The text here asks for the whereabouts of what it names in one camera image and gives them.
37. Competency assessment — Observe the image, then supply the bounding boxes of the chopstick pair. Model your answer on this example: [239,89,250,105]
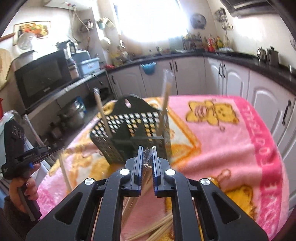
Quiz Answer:
[121,147,156,227]

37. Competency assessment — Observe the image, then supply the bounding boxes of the person's left hand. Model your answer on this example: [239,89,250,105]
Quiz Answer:
[9,163,42,214]

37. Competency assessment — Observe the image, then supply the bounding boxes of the wrapped chopsticks on blanket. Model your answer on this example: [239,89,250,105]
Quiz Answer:
[58,150,72,192]
[126,212,173,240]

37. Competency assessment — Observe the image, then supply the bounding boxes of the stacked steel pots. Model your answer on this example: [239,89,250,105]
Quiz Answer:
[57,98,86,129]

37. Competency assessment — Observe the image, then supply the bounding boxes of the pink cartoon blanket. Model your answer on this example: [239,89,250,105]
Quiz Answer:
[38,95,289,240]

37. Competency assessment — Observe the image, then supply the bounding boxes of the black microwave oven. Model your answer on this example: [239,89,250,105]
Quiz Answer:
[15,50,72,109]

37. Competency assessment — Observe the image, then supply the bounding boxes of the dark green utensil basket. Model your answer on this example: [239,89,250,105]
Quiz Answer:
[90,94,171,164]

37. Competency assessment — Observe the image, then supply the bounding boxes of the wrapped chopsticks in basket left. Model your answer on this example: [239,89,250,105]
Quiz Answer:
[93,87,112,138]

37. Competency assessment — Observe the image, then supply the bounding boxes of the wrapped chopsticks in basket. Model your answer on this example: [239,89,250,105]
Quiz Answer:
[93,87,112,138]
[158,69,174,136]

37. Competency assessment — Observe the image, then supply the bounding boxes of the blue plastic storage box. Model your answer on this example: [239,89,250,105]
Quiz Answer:
[77,57,100,77]

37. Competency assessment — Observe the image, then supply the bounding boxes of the wrapped chopsticks in basket right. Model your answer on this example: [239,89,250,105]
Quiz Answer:
[158,69,174,136]

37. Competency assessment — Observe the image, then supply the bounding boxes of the blue hanging trash bin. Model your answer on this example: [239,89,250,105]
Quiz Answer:
[140,62,157,75]

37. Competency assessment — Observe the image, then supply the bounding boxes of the red sauce bottle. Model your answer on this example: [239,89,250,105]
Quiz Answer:
[207,35,215,52]

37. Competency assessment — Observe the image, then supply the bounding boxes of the steel kettle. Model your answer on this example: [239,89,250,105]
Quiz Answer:
[257,47,267,63]

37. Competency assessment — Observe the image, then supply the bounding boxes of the black range hood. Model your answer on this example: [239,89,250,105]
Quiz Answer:
[221,0,276,18]

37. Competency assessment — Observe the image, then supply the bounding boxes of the fruit picture on wall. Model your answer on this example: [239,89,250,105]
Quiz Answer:
[13,21,51,46]

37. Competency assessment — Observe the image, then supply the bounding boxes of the round wall vent fan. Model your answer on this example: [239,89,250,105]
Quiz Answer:
[190,13,207,30]

